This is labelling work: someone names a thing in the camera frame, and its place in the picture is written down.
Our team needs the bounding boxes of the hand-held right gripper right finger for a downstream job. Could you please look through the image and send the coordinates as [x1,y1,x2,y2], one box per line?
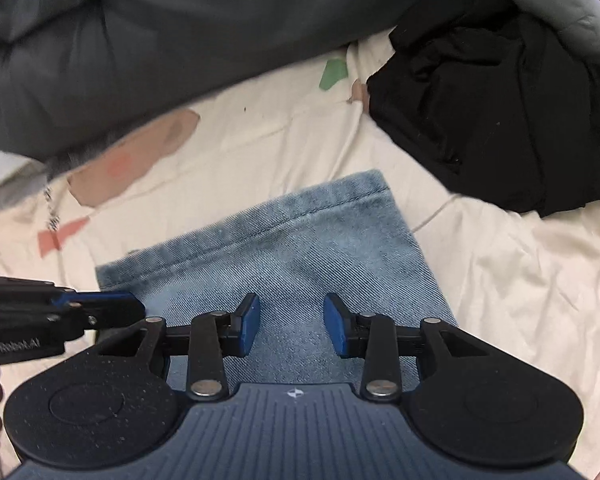
[323,292,486,402]

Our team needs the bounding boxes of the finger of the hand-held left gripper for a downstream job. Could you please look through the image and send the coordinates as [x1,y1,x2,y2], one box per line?
[50,290,146,311]
[79,309,147,332]

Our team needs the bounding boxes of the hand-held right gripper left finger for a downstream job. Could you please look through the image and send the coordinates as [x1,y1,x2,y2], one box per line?
[97,292,262,402]

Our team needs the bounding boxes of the light blue denim pants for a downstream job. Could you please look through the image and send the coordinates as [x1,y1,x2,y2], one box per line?
[95,170,458,396]

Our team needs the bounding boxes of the grey fluffy blanket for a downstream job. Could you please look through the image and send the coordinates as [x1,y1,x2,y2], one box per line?
[45,130,126,176]

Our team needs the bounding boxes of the cream bear-print bedsheet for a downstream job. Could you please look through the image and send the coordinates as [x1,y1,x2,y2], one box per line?
[0,35,600,476]

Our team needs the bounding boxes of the black garment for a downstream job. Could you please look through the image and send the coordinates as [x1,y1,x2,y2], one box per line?
[365,0,600,218]

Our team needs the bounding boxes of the dark grey duvet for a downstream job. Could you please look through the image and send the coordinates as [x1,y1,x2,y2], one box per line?
[0,0,501,161]

